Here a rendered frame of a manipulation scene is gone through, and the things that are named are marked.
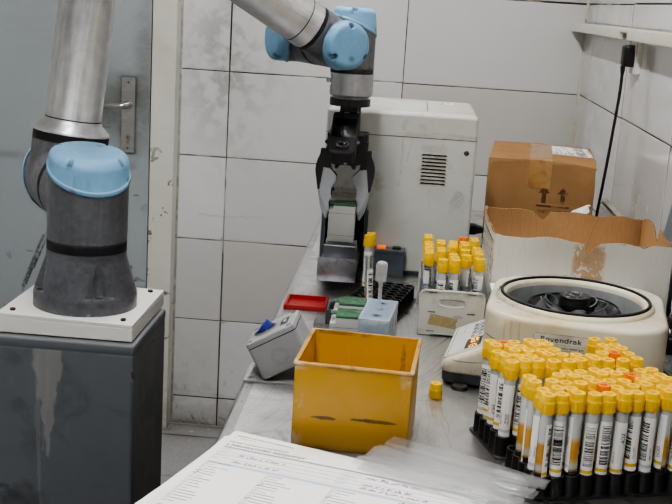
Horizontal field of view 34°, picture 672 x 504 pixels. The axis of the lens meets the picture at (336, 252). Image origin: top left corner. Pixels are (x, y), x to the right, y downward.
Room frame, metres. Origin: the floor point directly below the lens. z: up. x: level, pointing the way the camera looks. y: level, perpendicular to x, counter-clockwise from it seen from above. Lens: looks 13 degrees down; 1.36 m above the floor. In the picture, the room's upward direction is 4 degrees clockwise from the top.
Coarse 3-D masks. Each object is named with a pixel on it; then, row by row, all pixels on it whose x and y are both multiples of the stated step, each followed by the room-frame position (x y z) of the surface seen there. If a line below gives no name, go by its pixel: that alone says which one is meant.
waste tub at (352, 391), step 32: (320, 352) 1.27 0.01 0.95; (352, 352) 1.26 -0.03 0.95; (384, 352) 1.26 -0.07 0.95; (416, 352) 1.20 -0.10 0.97; (320, 384) 1.14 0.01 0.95; (352, 384) 1.13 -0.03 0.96; (384, 384) 1.13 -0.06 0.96; (416, 384) 1.23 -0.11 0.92; (320, 416) 1.14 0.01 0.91; (352, 416) 1.13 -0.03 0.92; (384, 416) 1.13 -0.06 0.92; (320, 448) 1.14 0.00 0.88; (352, 448) 1.13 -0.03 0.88
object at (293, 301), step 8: (288, 296) 1.74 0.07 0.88; (296, 296) 1.76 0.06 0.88; (304, 296) 1.75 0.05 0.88; (312, 296) 1.75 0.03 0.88; (320, 296) 1.75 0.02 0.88; (288, 304) 1.69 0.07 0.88; (296, 304) 1.72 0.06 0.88; (304, 304) 1.72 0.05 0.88; (312, 304) 1.72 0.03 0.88; (320, 304) 1.73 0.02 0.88
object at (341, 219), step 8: (336, 208) 1.87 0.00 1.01; (344, 208) 1.87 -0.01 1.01; (352, 208) 1.87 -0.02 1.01; (328, 216) 1.87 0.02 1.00; (336, 216) 1.87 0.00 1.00; (344, 216) 1.87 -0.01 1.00; (352, 216) 1.87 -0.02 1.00; (328, 224) 1.87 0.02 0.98; (336, 224) 1.87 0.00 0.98; (344, 224) 1.87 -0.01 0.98; (352, 224) 1.87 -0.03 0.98; (328, 232) 1.87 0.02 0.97; (336, 232) 1.87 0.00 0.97; (344, 232) 1.87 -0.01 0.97; (352, 232) 1.87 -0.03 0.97; (328, 240) 1.87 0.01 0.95; (336, 240) 1.87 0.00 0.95; (344, 240) 1.87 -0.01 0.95; (352, 240) 1.87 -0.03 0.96
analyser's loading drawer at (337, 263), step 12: (324, 252) 1.87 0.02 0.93; (336, 252) 1.87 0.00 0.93; (348, 252) 1.87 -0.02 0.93; (360, 252) 1.97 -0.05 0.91; (324, 264) 1.81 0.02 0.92; (336, 264) 1.81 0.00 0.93; (348, 264) 1.81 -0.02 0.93; (324, 276) 1.81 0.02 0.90; (336, 276) 1.81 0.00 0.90; (348, 276) 1.81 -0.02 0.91
